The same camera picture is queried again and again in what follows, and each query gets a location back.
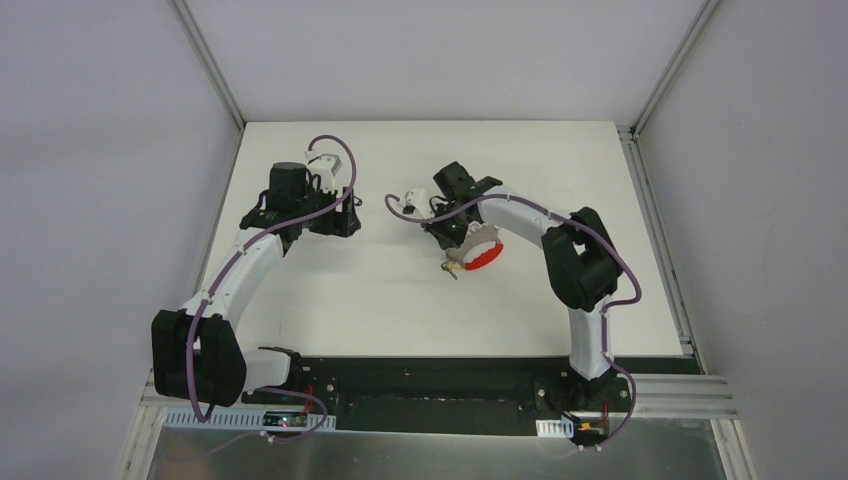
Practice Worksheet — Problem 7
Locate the yellow tagged key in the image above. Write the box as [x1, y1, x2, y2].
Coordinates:
[440, 261, 458, 280]

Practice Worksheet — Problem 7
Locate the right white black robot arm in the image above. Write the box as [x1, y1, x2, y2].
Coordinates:
[405, 162, 623, 410]

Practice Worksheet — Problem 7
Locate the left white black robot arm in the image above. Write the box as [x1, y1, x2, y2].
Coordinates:
[151, 154, 361, 407]

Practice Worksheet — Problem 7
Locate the left controller board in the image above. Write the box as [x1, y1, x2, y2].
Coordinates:
[262, 411, 309, 431]

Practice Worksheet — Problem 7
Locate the controller board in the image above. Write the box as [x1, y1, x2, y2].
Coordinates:
[262, 411, 309, 431]
[570, 419, 609, 447]

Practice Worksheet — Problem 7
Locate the right controller board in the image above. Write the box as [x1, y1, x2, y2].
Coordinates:
[570, 419, 609, 447]

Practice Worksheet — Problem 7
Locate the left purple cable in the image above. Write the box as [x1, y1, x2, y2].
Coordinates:
[185, 135, 359, 424]

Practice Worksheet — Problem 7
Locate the purple cable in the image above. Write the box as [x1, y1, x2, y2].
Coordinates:
[185, 135, 359, 424]
[384, 193, 643, 452]

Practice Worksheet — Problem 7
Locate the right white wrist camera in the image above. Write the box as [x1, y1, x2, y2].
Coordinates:
[401, 188, 432, 219]

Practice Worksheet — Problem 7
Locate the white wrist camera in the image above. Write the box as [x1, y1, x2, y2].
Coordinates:
[307, 154, 342, 193]
[401, 188, 432, 219]

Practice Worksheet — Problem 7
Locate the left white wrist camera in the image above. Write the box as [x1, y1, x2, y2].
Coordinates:
[307, 154, 342, 193]

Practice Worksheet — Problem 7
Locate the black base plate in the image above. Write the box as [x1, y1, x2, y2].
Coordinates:
[241, 357, 702, 437]

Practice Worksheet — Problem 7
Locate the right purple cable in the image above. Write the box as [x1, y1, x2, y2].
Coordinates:
[384, 193, 643, 452]

